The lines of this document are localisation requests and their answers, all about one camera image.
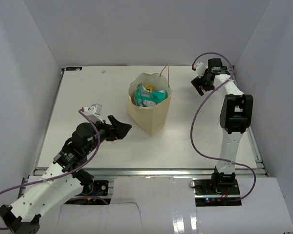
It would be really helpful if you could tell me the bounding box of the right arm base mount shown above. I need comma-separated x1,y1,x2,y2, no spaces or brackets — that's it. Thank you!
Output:
189,179,242,207

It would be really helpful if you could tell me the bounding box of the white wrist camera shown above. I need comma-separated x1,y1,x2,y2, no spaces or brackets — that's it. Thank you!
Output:
192,62,206,78
82,103,104,123

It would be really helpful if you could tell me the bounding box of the aluminium table frame rail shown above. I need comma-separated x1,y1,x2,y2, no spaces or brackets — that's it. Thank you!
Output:
33,168,267,177

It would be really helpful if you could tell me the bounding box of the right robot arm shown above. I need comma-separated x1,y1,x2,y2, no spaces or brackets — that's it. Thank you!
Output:
191,58,253,195

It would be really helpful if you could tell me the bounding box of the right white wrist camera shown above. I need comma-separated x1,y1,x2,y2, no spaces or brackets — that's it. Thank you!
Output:
192,62,206,78

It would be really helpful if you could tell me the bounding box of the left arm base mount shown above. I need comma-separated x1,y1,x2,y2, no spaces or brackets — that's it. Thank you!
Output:
65,180,111,205

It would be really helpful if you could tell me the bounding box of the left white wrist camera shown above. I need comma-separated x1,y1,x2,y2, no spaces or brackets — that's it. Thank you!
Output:
82,103,104,123

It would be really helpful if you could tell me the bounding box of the left blue corner label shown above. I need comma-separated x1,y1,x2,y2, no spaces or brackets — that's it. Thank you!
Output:
65,67,82,71

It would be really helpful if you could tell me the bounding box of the teal snack pack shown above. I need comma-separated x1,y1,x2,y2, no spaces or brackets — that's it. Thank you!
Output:
134,83,168,107

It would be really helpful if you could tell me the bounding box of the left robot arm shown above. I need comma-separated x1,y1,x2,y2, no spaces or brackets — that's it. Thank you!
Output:
0,115,132,234

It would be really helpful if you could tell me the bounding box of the beige paper bag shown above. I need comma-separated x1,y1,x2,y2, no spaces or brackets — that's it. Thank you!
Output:
127,72,172,136

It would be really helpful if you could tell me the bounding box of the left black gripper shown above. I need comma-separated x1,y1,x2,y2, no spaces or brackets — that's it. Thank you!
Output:
84,115,132,155

